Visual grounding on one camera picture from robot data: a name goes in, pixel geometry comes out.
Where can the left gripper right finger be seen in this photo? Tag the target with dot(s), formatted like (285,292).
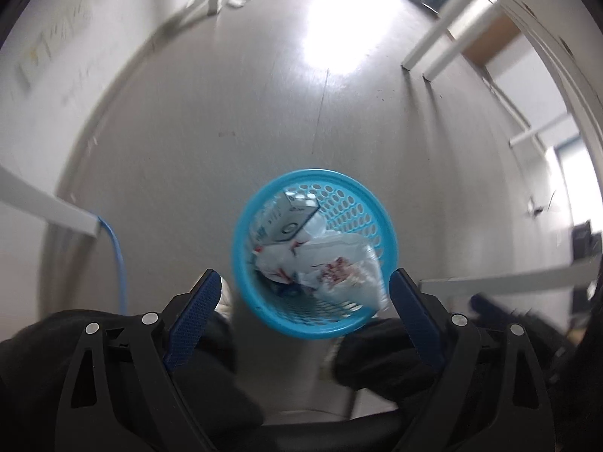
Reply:
(489,392)

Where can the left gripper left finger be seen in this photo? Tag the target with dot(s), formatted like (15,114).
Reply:
(157,344)

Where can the clear plastic bag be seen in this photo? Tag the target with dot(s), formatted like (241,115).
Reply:
(336,268)

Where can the white blue cardboard box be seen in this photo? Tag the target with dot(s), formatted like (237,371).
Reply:
(283,216)

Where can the blue mesh trash basket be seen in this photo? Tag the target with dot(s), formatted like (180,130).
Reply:
(346,206)

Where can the person's black trouser legs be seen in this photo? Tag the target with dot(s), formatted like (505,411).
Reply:
(379,357)

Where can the white wall socket strip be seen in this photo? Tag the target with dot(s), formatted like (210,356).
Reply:
(54,39)

